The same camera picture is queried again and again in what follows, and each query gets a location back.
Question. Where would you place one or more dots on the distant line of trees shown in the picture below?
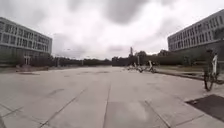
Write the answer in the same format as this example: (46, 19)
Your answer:
(96, 62)

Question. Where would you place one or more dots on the bicycle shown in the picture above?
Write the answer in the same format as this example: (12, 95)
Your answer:
(209, 78)

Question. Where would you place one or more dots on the group of parked bicycles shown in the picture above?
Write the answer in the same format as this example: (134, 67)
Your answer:
(150, 68)

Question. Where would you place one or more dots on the distant thin tower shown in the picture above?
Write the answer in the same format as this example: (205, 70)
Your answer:
(131, 51)

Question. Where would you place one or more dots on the dark ground mat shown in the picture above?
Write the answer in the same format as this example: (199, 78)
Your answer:
(210, 105)

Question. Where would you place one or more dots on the grey paved plaza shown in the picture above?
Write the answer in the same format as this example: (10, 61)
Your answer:
(110, 96)

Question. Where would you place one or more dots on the grey building with window rows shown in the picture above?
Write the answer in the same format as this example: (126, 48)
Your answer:
(196, 33)
(26, 38)

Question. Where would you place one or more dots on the dark kerb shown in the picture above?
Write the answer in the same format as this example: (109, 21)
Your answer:
(180, 75)

